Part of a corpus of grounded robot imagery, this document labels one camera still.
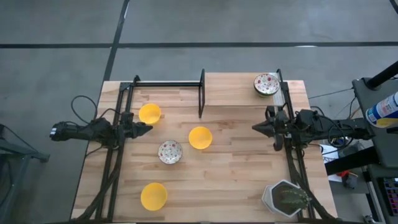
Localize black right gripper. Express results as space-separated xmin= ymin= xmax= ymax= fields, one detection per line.
xmin=252 ymin=110 xmax=293 ymax=141

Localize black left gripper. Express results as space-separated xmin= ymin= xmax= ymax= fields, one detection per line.
xmin=116 ymin=121 xmax=154 ymax=147

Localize yellow mini bowl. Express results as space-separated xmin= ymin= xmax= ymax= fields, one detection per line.
xmin=138 ymin=103 xmax=162 ymax=126
xmin=140 ymin=182 xmax=169 ymax=212
xmin=188 ymin=126 xmax=213 ymax=151

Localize floral patterned mini bowl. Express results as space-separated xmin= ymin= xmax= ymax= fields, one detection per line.
xmin=253 ymin=73 xmax=280 ymax=98
xmin=157 ymin=139 xmax=183 ymax=165

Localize raised wooden shelf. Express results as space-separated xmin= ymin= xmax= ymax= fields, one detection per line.
xmin=204 ymin=72 xmax=280 ymax=107

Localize white paper sheet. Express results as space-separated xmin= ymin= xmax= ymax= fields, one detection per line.
xmin=319 ymin=143 xmax=343 ymax=183

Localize white hexagonal plant pot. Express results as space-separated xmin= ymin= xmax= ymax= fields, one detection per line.
xmin=261 ymin=179 xmax=312 ymax=218

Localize green cactus plant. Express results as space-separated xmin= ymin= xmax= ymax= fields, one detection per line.
xmin=278 ymin=185 xmax=313 ymax=212

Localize black diagonal cart bar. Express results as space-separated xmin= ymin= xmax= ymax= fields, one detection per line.
xmin=325 ymin=146 xmax=381 ymax=175

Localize dark grey cart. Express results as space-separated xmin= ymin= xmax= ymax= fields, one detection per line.
xmin=351 ymin=76 xmax=398 ymax=169

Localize grey metal stand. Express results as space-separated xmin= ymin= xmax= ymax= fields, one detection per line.
xmin=0 ymin=123 xmax=50 ymax=224

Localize white blue labelled bottle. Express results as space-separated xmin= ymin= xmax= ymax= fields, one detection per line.
xmin=365 ymin=91 xmax=398 ymax=128

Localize black pole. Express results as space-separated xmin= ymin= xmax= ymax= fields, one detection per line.
xmin=365 ymin=60 xmax=398 ymax=90

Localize device with coloured keys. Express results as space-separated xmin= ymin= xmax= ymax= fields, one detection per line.
xmin=381 ymin=177 xmax=398 ymax=215

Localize black shelf support frame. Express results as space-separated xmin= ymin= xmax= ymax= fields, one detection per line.
xmin=132 ymin=68 xmax=206 ymax=119

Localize tangled power cables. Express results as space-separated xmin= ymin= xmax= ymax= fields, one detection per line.
xmin=310 ymin=105 xmax=368 ymax=153

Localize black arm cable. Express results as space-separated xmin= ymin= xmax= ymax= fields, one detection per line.
xmin=70 ymin=95 xmax=123 ymax=125

